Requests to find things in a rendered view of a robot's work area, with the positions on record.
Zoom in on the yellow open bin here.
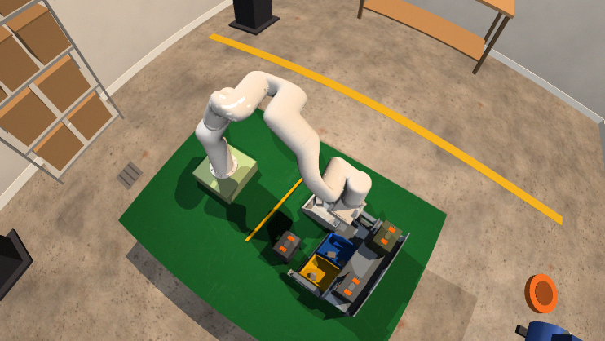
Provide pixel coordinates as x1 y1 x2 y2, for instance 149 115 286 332
299 254 342 292

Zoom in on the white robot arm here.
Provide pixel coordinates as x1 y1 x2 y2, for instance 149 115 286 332
195 71 372 227

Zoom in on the yellow bar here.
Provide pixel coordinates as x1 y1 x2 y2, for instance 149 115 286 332
245 178 302 242

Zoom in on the blue open bin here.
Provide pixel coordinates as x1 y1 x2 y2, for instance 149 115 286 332
316 233 358 270

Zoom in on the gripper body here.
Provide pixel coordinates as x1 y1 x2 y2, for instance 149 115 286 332
334 192 364 219

